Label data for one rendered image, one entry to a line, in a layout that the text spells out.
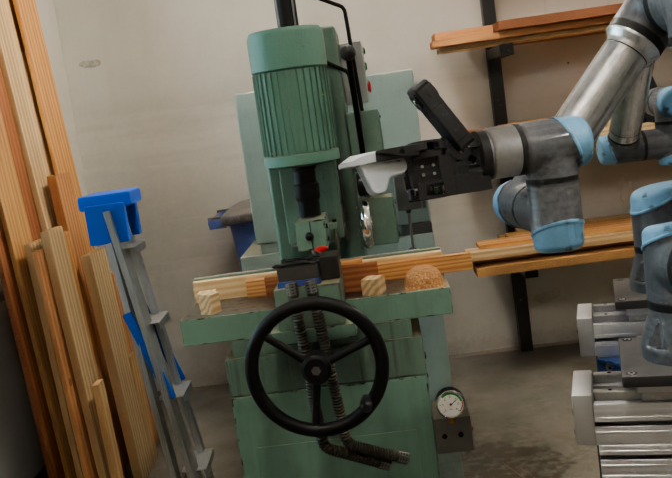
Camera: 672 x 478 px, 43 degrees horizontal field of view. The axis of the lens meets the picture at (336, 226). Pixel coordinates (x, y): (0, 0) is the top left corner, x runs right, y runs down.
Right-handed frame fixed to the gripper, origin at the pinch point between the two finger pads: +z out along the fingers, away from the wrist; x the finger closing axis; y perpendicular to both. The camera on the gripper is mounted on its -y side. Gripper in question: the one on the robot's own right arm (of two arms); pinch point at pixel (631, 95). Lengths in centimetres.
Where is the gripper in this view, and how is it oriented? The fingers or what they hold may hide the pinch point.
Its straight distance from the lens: 259.4
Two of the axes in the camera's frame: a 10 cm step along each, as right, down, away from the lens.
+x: 9.6, -2.6, -0.8
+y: 2.7, 9.5, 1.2
